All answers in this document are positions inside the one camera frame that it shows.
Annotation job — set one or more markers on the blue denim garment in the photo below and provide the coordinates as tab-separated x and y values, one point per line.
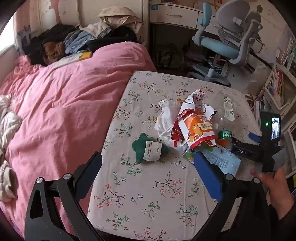
76	41

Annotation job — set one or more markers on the dark bag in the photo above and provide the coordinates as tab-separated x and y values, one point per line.
170	56

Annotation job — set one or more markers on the pile of black clothes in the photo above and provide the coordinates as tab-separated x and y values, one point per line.
37	46

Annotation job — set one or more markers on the beige cloth bag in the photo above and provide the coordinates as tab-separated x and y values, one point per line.
118	15

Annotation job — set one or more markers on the pink white headboard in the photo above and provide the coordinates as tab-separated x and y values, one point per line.
69	11

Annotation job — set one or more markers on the brown cloth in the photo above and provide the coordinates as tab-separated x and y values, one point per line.
54	51

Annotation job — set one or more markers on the crumpled white tissue paper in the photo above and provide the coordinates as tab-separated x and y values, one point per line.
164	125

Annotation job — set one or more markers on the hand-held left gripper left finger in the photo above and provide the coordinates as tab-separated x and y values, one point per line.
90	177

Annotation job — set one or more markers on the cream quilted cloth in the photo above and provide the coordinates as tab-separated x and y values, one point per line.
8	122

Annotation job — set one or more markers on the yellow white book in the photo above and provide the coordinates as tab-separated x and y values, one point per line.
69	59

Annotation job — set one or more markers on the white desk with drawers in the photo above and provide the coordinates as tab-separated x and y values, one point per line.
173	15

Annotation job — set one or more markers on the blue grey office chair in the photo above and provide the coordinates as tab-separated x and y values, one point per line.
215	44

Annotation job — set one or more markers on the green white small packet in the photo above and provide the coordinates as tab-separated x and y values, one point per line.
189	156

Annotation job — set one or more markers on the stack of papers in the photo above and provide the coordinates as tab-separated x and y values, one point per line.
256	106

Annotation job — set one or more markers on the white bookshelf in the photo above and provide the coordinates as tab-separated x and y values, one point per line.
285	71

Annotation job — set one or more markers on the person's right hand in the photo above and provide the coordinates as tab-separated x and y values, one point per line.
277	187

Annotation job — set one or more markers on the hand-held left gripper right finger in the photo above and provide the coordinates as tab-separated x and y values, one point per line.
208	178

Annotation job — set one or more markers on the white garment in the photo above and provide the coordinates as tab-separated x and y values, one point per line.
94	29

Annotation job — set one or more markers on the orange white snack bag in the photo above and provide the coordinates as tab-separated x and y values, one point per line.
196	129

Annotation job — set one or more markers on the blue white paper packet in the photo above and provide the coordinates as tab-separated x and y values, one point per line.
222	162

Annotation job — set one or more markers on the pink blanket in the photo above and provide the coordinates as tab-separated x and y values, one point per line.
57	104

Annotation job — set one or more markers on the green plush toy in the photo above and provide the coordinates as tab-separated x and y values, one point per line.
138	148

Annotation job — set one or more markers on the row of upright books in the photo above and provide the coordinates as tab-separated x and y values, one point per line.
288	53
277	83

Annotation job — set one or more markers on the clear plastic bottle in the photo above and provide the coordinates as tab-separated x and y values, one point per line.
225	134

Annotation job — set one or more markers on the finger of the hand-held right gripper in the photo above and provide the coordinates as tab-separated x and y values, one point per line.
254	136
245	152

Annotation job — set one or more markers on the floral bed sheet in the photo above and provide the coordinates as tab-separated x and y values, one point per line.
143	197

